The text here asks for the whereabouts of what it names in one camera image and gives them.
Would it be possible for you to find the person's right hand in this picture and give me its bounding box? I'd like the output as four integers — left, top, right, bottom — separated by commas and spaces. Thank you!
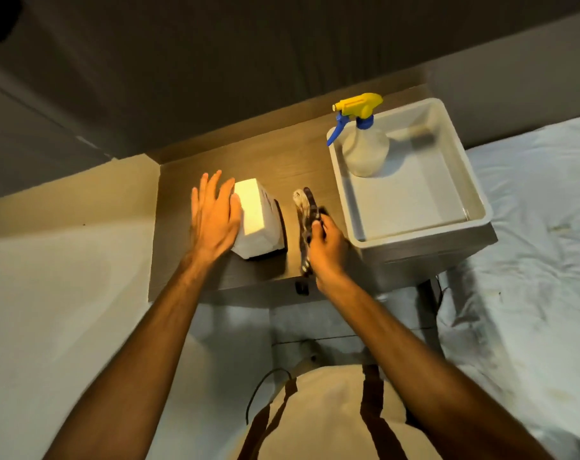
307, 213, 350, 289

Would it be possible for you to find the person's left hand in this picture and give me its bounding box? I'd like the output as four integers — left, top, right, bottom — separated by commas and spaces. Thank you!
187, 170, 243, 265

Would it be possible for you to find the person's right forearm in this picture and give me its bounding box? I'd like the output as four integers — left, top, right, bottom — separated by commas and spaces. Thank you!
314, 274, 555, 460

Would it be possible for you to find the person's left forearm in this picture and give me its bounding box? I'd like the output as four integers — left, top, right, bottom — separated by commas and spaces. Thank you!
43, 254, 210, 460

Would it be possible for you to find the white box-shaped lamp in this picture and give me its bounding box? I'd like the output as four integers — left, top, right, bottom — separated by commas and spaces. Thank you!
230, 178, 289, 260

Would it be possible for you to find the spray bottle with yellow head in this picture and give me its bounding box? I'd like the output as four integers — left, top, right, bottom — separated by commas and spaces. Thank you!
326, 93, 391, 178

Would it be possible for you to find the white square tray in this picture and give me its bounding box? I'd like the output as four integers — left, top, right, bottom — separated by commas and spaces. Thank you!
326, 97, 494, 249

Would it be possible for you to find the white bed sheet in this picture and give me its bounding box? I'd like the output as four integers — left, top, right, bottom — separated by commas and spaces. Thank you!
434, 114, 580, 460

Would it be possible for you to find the grey bed headboard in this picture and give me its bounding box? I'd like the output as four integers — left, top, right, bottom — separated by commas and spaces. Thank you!
426, 8, 580, 150

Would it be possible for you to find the thin black cable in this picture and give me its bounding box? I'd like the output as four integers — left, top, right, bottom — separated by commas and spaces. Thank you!
245, 368, 293, 426

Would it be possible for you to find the beige apron with dark straps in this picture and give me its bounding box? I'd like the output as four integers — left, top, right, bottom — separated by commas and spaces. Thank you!
236, 363, 444, 460

